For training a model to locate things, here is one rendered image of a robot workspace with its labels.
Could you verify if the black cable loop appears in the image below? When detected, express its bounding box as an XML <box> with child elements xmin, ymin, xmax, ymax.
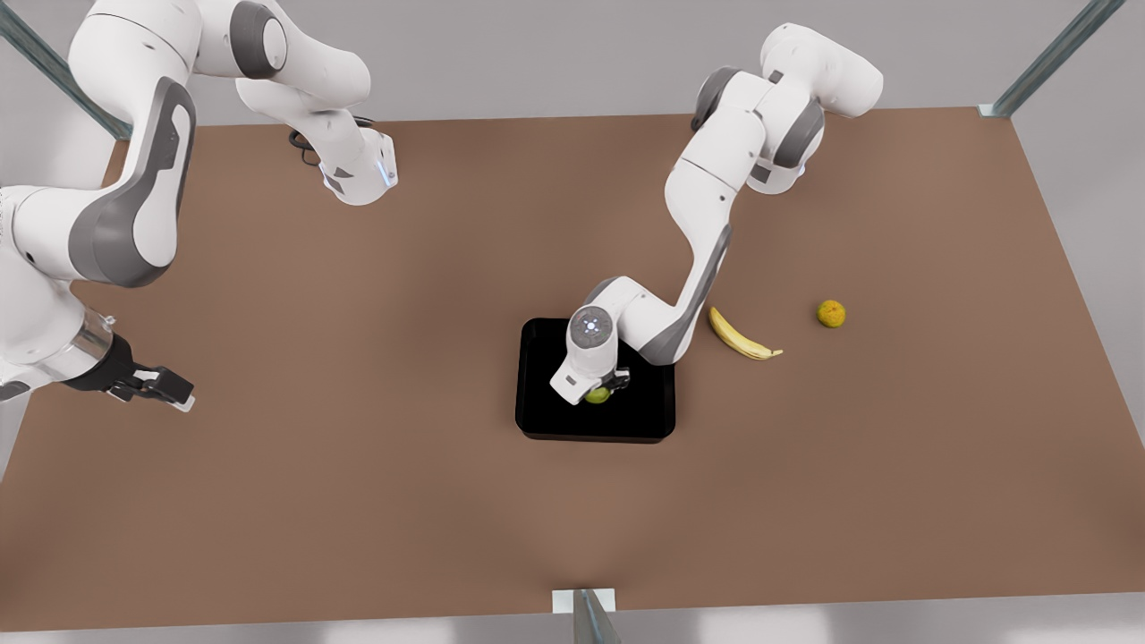
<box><xmin>288</xmin><ymin>115</ymin><xmax>377</xmax><ymax>168</ymax></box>

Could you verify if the black square tray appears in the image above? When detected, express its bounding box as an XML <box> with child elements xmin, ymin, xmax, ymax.
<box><xmin>515</xmin><ymin>318</ymin><xmax>677</xmax><ymax>445</ymax></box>

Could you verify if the silver frame post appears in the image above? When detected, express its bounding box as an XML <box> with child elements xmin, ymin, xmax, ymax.
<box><xmin>0</xmin><ymin>7</ymin><xmax>133</xmax><ymax>142</ymax></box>
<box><xmin>978</xmin><ymin>0</ymin><xmax>1127</xmax><ymax>119</ymax></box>
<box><xmin>552</xmin><ymin>588</ymin><xmax>622</xmax><ymax>644</ymax></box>

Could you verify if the yellow banana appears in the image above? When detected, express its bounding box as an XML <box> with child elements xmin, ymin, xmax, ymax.
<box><xmin>708</xmin><ymin>307</ymin><xmax>785</xmax><ymax>361</ymax></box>

